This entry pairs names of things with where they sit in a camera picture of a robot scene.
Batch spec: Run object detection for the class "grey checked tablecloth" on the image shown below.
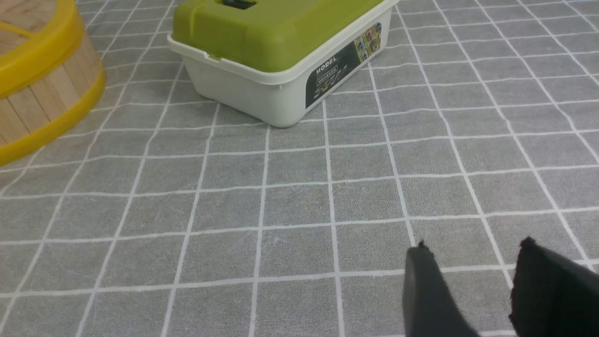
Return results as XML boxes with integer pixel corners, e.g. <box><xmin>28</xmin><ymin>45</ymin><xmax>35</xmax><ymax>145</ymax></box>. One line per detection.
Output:
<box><xmin>1</xmin><ymin>0</ymin><xmax>599</xmax><ymax>337</ymax></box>

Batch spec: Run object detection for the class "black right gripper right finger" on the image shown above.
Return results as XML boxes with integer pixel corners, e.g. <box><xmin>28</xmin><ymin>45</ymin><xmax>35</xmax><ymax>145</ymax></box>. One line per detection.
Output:
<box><xmin>509</xmin><ymin>237</ymin><xmax>599</xmax><ymax>337</ymax></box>

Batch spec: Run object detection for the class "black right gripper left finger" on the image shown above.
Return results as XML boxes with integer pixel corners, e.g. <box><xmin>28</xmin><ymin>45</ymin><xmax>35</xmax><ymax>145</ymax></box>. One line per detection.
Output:
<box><xmin>403</xmin><ymin>241</ymin><xmax>479</xmax><ymax>337</ymax></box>

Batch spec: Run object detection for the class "green and white storage box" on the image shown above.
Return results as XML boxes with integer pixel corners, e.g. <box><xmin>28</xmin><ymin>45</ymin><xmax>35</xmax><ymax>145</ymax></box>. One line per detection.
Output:
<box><xmin>168</xmin><ymin>0</ymin><xmax>396</xmax><ymax>128</ymax></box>

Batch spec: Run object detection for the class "bamboo steamer basket yellow rim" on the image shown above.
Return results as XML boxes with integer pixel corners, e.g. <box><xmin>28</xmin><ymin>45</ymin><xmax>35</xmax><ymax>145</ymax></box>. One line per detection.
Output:
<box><xmin>0</xmin><ymin>0</ymin><xmax>106</xmax><ymax>165</ymax></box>

